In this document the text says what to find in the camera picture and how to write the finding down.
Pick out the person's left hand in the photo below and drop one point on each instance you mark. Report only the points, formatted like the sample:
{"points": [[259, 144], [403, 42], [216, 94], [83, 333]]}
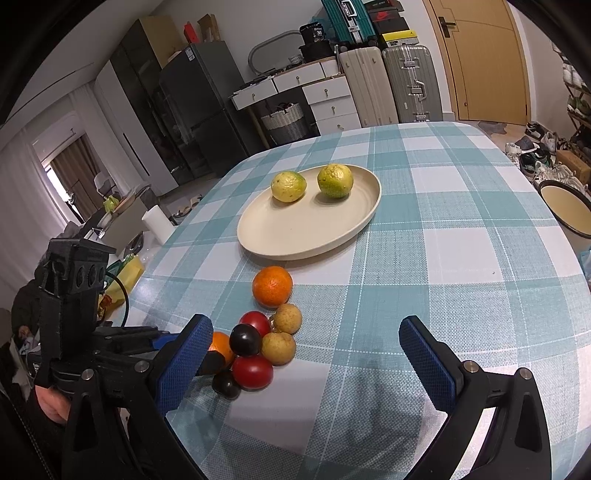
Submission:
{"points": [[53, 406]]}

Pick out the person's left forearm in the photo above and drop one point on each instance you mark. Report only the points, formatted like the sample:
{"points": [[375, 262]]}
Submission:
{"points": [[27, 443]]}

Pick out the orange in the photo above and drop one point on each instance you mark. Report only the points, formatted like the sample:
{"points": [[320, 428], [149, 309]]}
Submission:
{"points": [[272, 287], [222, 345]]}

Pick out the white paper towel roll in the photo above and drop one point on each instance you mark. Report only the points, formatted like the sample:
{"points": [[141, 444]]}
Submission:
{"points": [[158, 224]]}

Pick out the large red tomato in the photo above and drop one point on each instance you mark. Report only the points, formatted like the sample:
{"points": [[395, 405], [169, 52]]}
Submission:
{"points": [[252, 373]]}

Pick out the black refrigerator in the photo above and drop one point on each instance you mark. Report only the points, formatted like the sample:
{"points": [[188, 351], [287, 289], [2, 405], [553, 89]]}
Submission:
{"points": [[203, 108]]}

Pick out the stack of black shoe boxes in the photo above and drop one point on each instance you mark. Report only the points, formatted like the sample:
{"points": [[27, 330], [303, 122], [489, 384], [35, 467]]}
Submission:
{"points": [[392, 21]]}

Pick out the pile of shoes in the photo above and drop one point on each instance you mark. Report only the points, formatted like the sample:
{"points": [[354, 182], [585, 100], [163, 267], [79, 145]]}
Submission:
{"points": [[535, 147]]}

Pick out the silver suitcase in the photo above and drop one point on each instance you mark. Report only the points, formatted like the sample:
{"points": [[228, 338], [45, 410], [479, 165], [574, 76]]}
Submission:
{"points": [[413, 83]]}

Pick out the small cardboard box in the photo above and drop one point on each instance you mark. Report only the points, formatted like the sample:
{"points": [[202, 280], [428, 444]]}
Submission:
{"points": [[572, 164]]}

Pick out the grey doormat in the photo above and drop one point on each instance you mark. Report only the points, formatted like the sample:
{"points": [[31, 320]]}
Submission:
{"points": [[494, 127]]}

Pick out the wooden door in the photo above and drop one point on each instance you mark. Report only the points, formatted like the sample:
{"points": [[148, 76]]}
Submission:
{"points": [[480, 60]]}

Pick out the yellow snack bag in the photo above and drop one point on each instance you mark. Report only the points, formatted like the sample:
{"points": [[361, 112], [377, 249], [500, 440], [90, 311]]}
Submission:
{"points": [[129, 277]]}

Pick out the teal suitcase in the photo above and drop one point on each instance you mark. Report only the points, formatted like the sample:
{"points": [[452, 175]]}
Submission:
{"points": [[346, 21]]}

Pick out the small red tomato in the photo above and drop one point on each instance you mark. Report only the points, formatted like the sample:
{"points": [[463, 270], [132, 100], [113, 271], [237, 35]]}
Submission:
{"points": [[256, 320]]}

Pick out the tall dark glass cabinet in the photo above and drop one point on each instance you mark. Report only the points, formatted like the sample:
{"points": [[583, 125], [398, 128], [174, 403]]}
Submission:
{"points": [[134, 101]]}

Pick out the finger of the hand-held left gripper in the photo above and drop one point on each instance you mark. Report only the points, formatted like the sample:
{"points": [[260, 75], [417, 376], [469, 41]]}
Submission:
{"points": [[210, 363], [134, 333]]}

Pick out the round cream tray black rim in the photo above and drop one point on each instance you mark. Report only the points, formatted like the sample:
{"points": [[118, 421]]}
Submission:
{"points": [[565, 207]]}

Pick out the dark purple tomato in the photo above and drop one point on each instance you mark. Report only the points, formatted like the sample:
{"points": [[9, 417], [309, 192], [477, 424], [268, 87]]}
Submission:
{"points": [[226, 384], [244, 340]]}

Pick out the cream oval plate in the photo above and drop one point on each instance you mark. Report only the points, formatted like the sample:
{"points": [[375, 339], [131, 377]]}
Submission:
{"points": [[295, 227]]}

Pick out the black bucket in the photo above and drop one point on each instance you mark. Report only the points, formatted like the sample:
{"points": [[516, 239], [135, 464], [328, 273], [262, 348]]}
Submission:
{"points": [[316, 39]]}

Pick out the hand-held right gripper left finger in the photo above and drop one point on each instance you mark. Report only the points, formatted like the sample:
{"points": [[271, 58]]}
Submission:
{"points": [[182, 367]]}

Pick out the grey oval hoop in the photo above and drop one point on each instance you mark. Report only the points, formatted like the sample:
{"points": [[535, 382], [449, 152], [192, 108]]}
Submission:
{"points": [[258, 48]]}

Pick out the teal white checked tablecloth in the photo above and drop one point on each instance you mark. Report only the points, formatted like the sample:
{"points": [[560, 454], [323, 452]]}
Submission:
{"points": [[461, 277]]}

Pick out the white drawer dresser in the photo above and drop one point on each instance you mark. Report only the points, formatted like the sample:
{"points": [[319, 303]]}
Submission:
{"points": [[318, 90]]}

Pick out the yellowish green guava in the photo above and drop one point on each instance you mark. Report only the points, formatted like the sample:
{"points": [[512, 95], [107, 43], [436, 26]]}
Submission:
{"points": [[288, 187]]}

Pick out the large cardboard box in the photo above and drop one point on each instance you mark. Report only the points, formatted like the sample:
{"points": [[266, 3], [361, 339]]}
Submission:
{"points": [[159, 37]]}

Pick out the brown curtain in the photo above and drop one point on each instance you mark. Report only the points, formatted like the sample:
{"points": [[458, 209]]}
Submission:
{"points": [[76, 175]]}

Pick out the brown longan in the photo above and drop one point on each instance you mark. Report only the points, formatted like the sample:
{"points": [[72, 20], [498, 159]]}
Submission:
{"points": [[279, 349], [288, 318]]}

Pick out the woven laundry basket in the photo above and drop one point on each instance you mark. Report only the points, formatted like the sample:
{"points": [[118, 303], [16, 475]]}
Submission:
{"points": [[284, 122]]}

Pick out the beige suitcase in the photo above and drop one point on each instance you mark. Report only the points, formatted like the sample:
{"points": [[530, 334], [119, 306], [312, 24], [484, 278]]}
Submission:
{"points": [[367, 87]]}

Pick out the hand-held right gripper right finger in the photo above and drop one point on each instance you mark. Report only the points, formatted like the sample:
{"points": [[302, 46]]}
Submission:
{"points": [[427, 364]]}

